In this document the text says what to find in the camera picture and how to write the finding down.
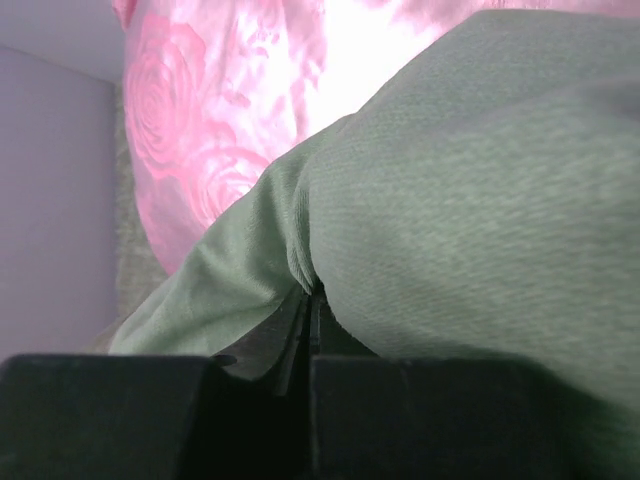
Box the pink rose satin pillow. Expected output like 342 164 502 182
114 1 639 275

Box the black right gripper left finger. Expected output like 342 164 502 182
1 292 308 479

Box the green beige patchwork pillowcase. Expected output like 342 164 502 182
109 10 639 479

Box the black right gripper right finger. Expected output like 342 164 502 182
309 288 620 479

